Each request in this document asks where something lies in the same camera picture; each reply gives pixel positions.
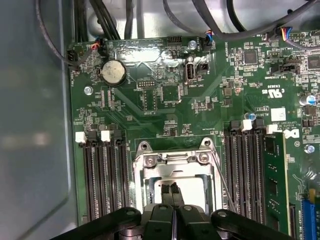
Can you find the CPU socket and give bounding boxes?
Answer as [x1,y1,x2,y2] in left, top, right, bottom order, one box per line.
[132,139,218,211]

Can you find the silver internal USB port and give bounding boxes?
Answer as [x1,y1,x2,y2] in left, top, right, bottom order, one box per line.
[184,56,198,85]

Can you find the black RAM slot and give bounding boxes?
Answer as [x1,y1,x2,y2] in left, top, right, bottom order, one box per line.
[223,119,241,213]
[100,129,120,216]
[234,119,253,221]
[246,117,265,226]
[112,128,131,211]
[87,129,108,221]
[74,131,96,223]

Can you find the silver CPU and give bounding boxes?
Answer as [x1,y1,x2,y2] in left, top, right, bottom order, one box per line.
[147,174,211,210]

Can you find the green RAM stick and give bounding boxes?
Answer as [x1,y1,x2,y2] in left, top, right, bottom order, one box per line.
[262,131,292,240]

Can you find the wire locking lever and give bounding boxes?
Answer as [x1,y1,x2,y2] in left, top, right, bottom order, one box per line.
[211,153,237,212]

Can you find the grey cable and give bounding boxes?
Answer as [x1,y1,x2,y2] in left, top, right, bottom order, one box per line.
[162,0,213,36]
[201,0,320,41]
[34,0,85,72]

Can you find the blue expansion slot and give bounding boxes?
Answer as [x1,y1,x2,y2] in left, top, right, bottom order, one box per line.
[301,188,317,240]

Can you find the black and silver PC case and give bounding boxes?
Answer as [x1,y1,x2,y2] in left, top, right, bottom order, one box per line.
[0,0,320,240]

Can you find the metal socket cover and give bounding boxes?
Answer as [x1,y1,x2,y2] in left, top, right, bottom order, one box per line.
[134,152,216,210]

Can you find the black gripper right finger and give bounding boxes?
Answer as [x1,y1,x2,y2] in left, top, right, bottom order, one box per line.
[172,182,295,240]

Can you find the green motherboard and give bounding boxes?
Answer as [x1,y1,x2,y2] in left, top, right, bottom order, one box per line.
[67,29,320,240]

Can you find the black cable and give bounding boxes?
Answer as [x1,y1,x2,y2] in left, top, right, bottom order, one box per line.
[89,0,121,41]
[124,0,141,39]
[73,0,89,43]

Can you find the silver coin battery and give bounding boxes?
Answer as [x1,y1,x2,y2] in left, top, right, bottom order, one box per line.
[101,58,126,86]

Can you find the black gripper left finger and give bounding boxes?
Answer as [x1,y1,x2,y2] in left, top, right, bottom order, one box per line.
[48,183,174,240]

